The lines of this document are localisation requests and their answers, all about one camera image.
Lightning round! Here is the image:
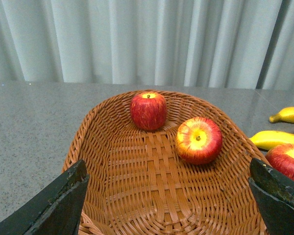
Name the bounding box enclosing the red-yellow apple in basket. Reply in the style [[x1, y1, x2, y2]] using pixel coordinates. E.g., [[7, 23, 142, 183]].
[[175, 117, 223, 165]]

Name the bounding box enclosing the white pleated curtain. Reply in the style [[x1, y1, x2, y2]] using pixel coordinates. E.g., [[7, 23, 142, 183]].
[[0, 0, 294, 90]]

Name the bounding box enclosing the red apple beside basket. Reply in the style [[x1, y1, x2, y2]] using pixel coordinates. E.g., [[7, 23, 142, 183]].
[[265, 143, 294, 181]]

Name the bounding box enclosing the red apple, far in basket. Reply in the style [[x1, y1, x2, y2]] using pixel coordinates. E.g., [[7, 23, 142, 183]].
[[130, 92, 167, 131]]

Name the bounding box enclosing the brown wicker basket with apples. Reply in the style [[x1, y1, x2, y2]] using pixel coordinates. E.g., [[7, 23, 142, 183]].
[[63, 91, 268, 235]]

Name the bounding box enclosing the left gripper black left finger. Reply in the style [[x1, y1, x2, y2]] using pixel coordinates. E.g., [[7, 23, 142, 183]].
[[0, 160, 90, 235]]

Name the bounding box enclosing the yellow banana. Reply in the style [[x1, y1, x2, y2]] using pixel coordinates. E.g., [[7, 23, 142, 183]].
[[249, 130, 294, 150], [269, 107, 294, 123]]

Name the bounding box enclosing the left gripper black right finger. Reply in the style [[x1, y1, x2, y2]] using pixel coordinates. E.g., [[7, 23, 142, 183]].
[[248, 158, 294, 235]]

